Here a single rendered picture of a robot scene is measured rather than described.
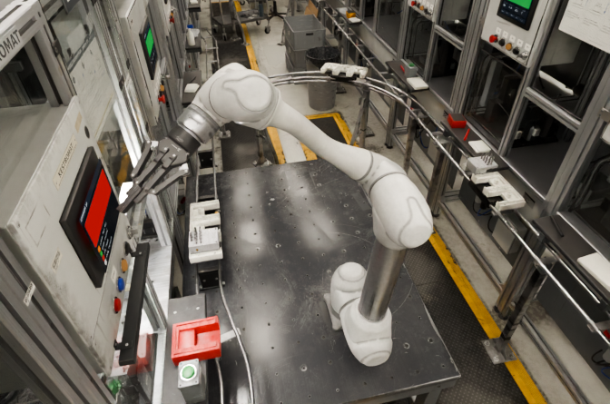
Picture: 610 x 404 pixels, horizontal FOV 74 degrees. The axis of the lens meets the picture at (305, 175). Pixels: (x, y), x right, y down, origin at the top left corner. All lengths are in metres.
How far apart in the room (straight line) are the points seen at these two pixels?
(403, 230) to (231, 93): 0.57
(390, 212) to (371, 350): 0.60
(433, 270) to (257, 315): 1.48
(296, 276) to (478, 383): 1.19
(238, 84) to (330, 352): 1.24
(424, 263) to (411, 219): 1.90
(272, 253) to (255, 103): 1.35
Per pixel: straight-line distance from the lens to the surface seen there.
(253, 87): 0.81
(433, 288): 2.87
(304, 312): 1.86
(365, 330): 1.51
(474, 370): 2.63
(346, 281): 1.63
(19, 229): 0.74
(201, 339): 1.57
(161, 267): 1.82
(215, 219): 2.00
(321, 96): 4.49
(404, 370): 1.77
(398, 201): 1.12
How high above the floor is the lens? 2.24
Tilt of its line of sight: 38 degrees down
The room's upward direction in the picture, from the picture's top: 1 degrees counter-clockwise
